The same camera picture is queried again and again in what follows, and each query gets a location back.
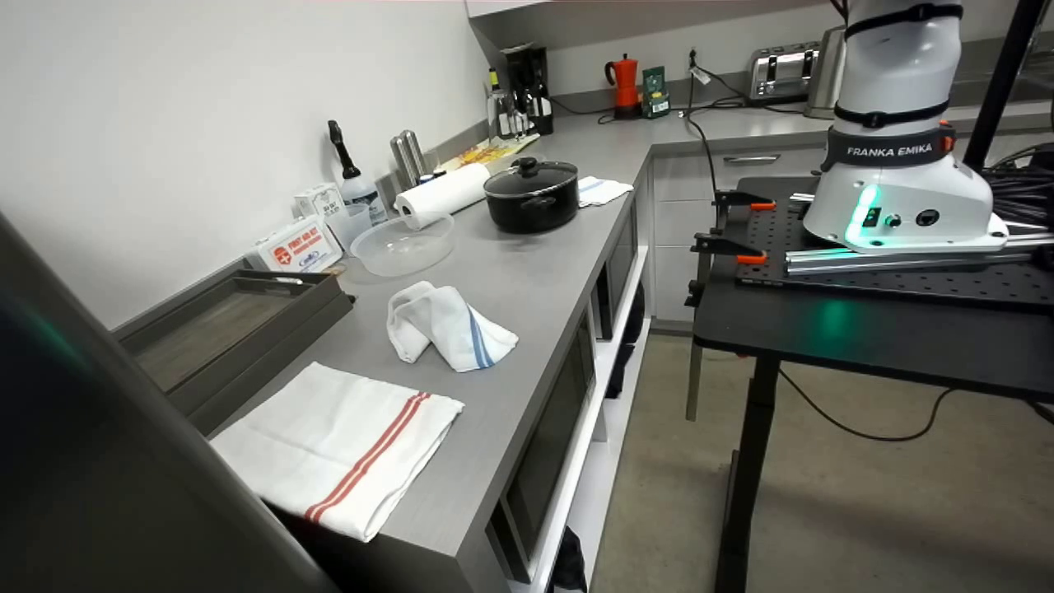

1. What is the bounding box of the glass pot lid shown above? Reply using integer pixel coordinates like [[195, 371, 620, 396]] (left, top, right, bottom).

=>
[[485, 154, 580, 199]]

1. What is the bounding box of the black cooking pot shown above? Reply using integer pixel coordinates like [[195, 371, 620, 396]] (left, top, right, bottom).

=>
[[480, 161, 583, 238]]

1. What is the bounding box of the crumpled white blue-striped cloth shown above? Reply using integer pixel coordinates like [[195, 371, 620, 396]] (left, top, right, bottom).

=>
[[383, 278, 519, 375]]

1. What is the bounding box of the folded white blue-striped cloth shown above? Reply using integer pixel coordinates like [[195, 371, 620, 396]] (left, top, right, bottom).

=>
[[572, 171, 636, 212]]

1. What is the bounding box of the white paper towel roll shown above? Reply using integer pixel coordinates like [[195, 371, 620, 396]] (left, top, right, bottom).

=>
[[392, 161, 494, 230]]

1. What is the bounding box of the clear plastic bowl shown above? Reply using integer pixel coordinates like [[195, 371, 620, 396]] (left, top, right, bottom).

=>
[[345, 212, 459, 278]]

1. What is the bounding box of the built-in black microwave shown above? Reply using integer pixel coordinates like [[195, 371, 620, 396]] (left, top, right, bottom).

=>
[[488, 316, 602, 574]]

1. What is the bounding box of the yellow cloth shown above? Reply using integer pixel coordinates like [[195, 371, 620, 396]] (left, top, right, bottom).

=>
[[430, 132, 542, 176]]

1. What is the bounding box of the steel shaker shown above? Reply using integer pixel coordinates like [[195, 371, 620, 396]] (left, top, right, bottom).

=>
[[388, 128, 413, 192], [403, 125, 430, 183]]

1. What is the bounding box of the spray bottle with black trigger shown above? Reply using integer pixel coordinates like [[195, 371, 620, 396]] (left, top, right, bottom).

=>
[[322, 115, 388, 230]]

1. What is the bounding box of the black coffee machine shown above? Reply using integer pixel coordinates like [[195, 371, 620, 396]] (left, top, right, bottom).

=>
[[488, 42, 555, 140]]

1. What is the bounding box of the small white box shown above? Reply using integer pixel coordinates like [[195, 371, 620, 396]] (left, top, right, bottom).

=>
[[294, 180, 355, 250]]

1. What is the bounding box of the red white package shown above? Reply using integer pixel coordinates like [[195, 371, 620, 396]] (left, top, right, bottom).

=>
[[256, 215, 345, 275]]

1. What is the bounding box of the red kettle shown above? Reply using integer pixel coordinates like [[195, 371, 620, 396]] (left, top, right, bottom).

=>
[[602, 49, 644, 119]]

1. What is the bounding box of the green box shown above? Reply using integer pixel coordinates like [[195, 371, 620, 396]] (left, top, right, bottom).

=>
[[639, 67, 675, 119]]

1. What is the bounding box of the flat white red-striped cloth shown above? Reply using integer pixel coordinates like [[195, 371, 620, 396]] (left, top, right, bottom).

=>
[[207, 359, 467, 548]]

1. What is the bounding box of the silver toaster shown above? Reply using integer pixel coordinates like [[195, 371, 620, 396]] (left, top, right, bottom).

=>
[[748, 42, 822, 105]]

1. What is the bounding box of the black robot table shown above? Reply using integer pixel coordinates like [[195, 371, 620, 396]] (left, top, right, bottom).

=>
[[689, 174, 1054, 593]]

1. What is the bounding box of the steel canister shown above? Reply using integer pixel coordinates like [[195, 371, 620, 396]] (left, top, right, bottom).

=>
[[802, 25, 849, 119]]

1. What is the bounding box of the large black panel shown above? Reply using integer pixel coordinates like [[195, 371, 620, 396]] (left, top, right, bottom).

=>
[[0, 212, 338, 593]]

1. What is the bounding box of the black tripod pole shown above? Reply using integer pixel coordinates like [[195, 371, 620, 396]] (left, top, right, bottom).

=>
[[960, 0, 1049, 174]]

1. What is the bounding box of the orange-handled black clamp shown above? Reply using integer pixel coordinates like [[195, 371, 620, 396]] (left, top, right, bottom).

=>
[[711, 186, 780, 218], [689, 230, 771, 269]]

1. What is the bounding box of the black counter cable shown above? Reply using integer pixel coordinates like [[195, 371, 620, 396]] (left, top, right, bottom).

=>
[[682, 46, 759, 204]]

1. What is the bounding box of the black floor cable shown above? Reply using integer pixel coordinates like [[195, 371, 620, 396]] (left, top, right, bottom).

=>
[[774, 365, 958, 449]]

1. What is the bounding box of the aluminium rail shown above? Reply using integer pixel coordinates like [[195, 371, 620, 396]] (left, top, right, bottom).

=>
[[780, 230, 1054, 275]]

